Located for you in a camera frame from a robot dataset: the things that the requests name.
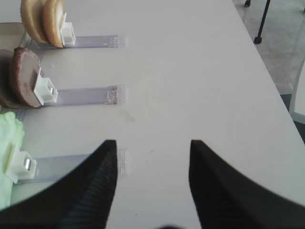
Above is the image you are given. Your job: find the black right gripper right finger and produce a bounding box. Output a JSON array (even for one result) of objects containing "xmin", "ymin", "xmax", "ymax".
[{"xmin": 189, "ymin": 140, "xmax": 305, "ymax": 229}]

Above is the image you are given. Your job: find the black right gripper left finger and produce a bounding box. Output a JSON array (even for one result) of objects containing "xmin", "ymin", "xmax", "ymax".
[{"xmin": 0, "ymin": 140, "xmax": 118, "ymax": 229}]

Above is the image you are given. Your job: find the brown meat patty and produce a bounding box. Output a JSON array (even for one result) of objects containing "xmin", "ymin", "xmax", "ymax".
[
  {"xmin": 10, "ymin": 47, "xmax": 41, "ymax": 108},
  {"xmin": 0, "ymin": 49, "xmax": 22, "ymax": 109}
]

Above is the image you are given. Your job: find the light green lettuce leaf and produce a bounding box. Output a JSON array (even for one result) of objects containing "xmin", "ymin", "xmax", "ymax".
[{"xmin": 0, "ymin": 112, "xmax": 25, "ymax": 209}]

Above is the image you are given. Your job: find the near tan bread slice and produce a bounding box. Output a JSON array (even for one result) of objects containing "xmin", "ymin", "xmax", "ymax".
[{"xmin": 42, "ymin": 0, "xmax": 65, "ymax": 48}]

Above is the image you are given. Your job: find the tan bread slice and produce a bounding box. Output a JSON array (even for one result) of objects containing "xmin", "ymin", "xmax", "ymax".
[
  {"xmin": 42, "ymin": 0, "xmax": 65, "ymax": 48},
  {"xmin": 20, "ymin": 0, "xmax": 48, "ymax": 43}
]

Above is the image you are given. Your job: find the far tan bread slice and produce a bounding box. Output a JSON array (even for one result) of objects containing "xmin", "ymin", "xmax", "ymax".
[{"xmin": 20, "ymin": 0, "xmax": 48, "ymax": 43}]

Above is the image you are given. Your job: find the black stand leg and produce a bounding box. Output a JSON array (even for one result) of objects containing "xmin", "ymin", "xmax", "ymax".
[{"xmin": 243, "ymin": 0, "xmax": 271, "ymax": 45}]

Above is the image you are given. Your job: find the clear lettuce holder rail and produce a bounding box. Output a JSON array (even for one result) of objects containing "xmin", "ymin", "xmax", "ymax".
[{"xmin": 4, "ymin": 143, "xmax": 129, "ymax": 184}]

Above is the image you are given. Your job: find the clear patty holder rail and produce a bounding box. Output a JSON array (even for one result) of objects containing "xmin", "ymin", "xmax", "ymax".
[{"xmin": 33, "ymin": 78, "xmax": 127, "ymax": 106}]

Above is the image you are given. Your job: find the clear bread holder rail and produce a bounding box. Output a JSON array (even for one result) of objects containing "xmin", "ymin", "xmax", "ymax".
[{"xmin": 19, "ymin": 22, "xmax": 126, "ymax": 50}]

